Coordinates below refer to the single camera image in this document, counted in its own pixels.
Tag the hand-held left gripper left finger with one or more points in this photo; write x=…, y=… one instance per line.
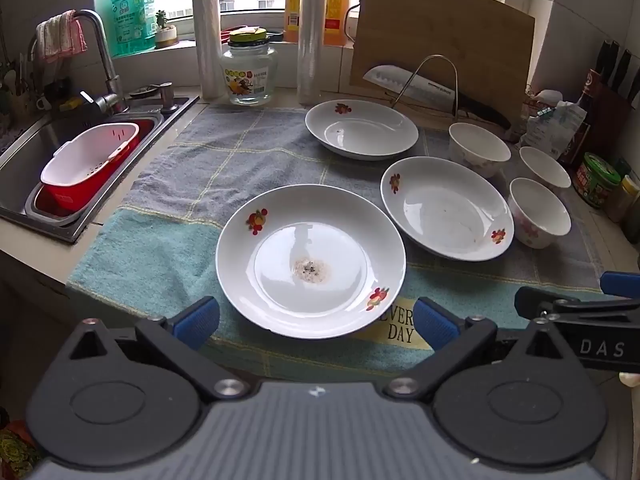
x=197, y=317

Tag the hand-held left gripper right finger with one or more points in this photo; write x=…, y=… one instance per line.
x=435, y=325

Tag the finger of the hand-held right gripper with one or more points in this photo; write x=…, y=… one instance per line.
x=620, y=282
x=532, y=300

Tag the white floral bowl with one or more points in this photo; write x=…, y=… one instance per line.
x=475, y=160
x=545, y=170
x=537, y=225

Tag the white plate with food crumbs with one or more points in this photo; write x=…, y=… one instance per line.
x=300, y=302

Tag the white plate with brown stains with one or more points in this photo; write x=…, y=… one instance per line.
x=440, y=210

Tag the white fruit-print plate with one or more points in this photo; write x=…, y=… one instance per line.
x=360, y=130

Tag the person's right hand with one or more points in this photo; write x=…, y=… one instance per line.
x=632, y=380

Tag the yellow-lid spice bottle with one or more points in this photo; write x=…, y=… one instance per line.
x=622, y=200

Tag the green-lid sauce jar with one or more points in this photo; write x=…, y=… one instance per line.
x=595, y=180

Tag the dark red knife block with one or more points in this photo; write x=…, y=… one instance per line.
x=607, y=120

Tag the grey checked towel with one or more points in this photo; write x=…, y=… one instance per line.
x=240, y=160

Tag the white seasoning bag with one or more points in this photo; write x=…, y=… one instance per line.
x=550, y=130

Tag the red plastic basin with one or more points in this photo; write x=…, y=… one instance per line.
x=70, y=200

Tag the dark sauce bottle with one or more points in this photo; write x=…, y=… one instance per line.
x=587, y=105

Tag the white colander basket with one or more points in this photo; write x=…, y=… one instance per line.
x=85, y=160

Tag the red and white bag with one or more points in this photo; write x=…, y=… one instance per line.
x=547, y=96

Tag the sink soap dispenser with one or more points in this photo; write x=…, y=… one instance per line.
x=167, y=97

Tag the metal drain lid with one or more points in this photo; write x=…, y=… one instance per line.
x=144, y=91

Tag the glass jar with yellow-green lid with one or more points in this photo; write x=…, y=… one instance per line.
x=247, y=80

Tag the stainless steel sink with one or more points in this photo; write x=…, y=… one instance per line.
x=30, y=140

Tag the yellow sponge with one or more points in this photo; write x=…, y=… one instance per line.
x=70, y=105

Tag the steel kitchen faucet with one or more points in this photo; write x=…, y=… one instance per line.
x=107, y=70

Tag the short plastic bag roll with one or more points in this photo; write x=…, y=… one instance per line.
x=207, y=45

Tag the small potted plant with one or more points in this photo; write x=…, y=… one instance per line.
x=166, y=35

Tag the wooden cutting board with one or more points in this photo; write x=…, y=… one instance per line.
x=440, y=25

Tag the tall cling film roll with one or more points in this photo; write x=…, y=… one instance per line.
x=311, y=35

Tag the green detergent bottle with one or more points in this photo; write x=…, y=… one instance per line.
x=132, y=15

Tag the pink dishcloth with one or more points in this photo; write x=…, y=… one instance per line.
x=60, y=37

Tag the orange cooking oil bottle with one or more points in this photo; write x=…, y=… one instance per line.
x=337, y=10

